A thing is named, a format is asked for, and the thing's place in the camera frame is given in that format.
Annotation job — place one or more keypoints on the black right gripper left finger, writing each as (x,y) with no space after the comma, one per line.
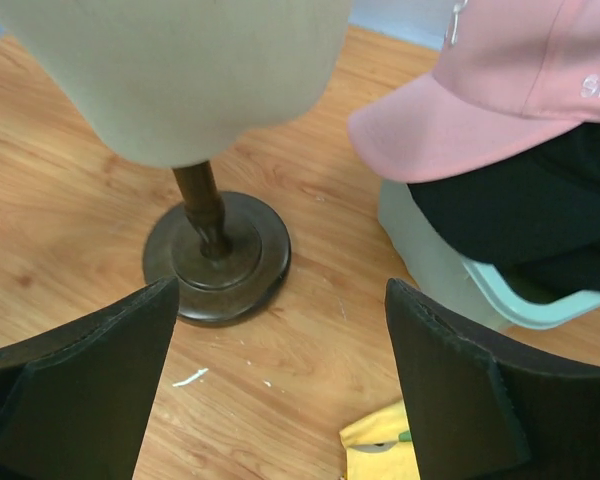
(75,400)

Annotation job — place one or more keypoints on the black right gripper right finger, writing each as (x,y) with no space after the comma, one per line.
(481,405)

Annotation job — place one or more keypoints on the pink sport baseball cap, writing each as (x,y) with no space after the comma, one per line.
(511,75)

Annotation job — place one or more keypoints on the yellow printed cloth hat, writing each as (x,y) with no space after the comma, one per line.
(379,446)

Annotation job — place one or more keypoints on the light teal plastic bin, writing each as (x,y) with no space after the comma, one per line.
(475,290)

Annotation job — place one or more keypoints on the black baseball cap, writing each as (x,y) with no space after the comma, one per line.
(536,214)

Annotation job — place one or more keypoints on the cream mannequin head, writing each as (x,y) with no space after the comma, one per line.
(170,84)

